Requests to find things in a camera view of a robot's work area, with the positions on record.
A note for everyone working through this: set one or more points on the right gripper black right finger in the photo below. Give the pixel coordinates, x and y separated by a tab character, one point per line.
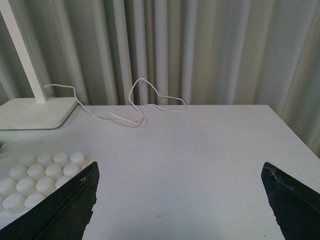
296	207

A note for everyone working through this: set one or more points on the white desk lamp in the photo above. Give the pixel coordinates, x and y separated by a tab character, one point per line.
41	111

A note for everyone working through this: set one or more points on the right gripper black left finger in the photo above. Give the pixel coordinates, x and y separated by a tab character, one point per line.
63	215

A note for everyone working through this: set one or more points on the white studded base plate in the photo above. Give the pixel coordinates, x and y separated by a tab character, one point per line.
36	177

